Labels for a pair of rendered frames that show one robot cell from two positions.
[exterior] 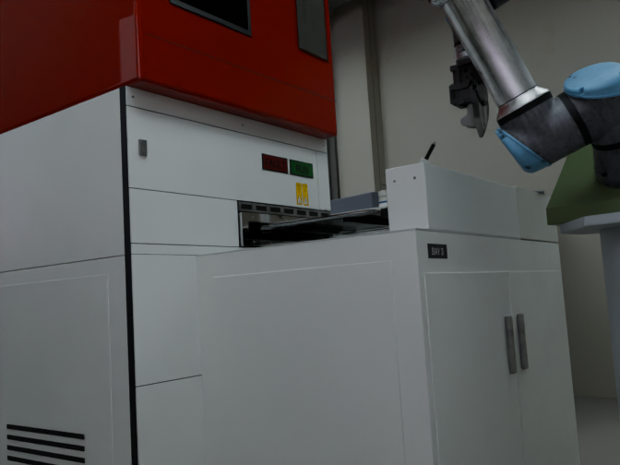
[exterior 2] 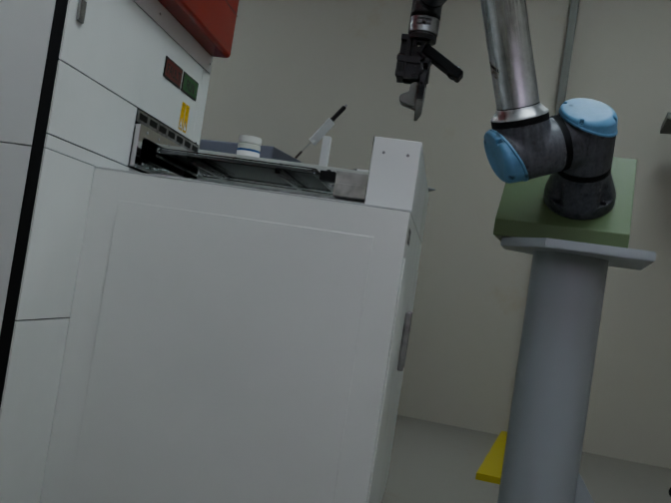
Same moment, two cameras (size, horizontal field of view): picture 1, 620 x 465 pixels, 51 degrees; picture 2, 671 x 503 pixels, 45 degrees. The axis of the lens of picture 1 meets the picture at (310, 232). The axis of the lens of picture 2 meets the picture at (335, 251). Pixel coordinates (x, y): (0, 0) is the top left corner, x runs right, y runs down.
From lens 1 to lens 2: 63 cm
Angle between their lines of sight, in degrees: 29
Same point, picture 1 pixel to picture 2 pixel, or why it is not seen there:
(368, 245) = (349, 215)
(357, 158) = not seen: hidden behind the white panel
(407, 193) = (395, 169)
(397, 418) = (342, 402)
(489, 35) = (520, 38)
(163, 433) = (27, 383)
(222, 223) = (121, 133)
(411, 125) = not seen: hidden behind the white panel
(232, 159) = (144, 54)
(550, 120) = (546, 140)
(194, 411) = (55, 360)
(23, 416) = not seen: outside the picture
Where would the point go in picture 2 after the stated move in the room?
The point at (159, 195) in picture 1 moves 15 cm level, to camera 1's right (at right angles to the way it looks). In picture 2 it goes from (81, 78) to (160, 98)
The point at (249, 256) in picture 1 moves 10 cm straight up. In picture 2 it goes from (181, 188) to (190, 137)
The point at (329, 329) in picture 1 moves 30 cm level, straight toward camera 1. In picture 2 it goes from (279, 295) to (356, 312)
